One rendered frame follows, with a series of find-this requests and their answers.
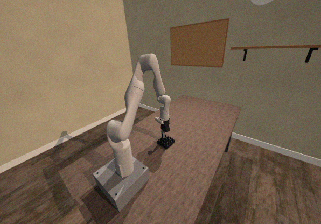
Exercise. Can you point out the black knob box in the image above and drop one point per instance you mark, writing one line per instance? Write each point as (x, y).
(166, 142)

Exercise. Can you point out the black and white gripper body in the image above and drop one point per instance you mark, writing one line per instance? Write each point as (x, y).
(164, 121)

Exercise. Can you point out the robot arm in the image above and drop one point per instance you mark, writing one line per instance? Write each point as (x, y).
(117, 129)

